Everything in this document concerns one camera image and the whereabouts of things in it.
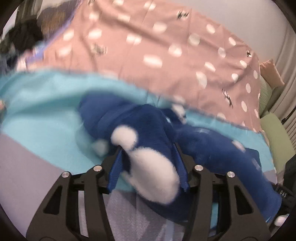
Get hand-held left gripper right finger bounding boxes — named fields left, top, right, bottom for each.
left=172, top=142, right=271, bottom=241

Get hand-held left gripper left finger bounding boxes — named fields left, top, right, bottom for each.
left=25, top=147, right=123, bottom=241

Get blue fleece pajama top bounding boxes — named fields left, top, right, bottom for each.
left=77, top=95, right=290, bottom=226

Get pile of black clothes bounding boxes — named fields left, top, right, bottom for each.
left=0, top=20, right=44, bottom=55

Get large green pillow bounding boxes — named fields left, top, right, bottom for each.
left=260, top=113, right=296, bottom=173

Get blue and grey striped bedsheet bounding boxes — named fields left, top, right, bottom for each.
left=0, top=70, right=278, bottom=241

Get small green pillow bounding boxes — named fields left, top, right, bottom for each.
left=258, top=75, right=284, bottom=117

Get pink polka dot sheet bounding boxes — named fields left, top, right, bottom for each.
left=16, top=0, right=264, bottom=133

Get tan pillow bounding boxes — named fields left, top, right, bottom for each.
left=259, top=59, right=285, bottom=88

